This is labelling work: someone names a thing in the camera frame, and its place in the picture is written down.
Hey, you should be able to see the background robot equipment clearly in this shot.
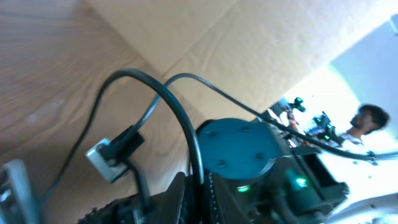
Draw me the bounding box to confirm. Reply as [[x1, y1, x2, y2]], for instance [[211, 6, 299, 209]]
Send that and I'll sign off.
[[267, 97, 345, 147]]

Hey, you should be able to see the right camera cable black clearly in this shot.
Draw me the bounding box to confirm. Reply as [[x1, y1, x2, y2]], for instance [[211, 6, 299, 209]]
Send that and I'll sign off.
[[124, 73, 398, 162]]

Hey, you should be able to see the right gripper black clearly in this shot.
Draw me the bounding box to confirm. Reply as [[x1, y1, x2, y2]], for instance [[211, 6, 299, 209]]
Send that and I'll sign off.
[[77, 172, 243, 224]]

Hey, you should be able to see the person in background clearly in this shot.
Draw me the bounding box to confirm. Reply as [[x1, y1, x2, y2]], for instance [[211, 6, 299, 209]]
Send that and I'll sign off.
[[329, 104, 391, 150]]

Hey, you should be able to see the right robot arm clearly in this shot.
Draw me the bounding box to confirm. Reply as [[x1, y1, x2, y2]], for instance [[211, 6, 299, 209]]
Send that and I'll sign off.
[[81, 119, 397, 224]]

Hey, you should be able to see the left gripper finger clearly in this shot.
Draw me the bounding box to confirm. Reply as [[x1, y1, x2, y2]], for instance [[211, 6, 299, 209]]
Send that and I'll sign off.
[[1, 159, 39, 224]]

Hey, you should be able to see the black USB cable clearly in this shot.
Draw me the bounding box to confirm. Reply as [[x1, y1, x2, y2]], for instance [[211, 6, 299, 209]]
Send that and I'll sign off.
[[40, 68, 205, 224]]

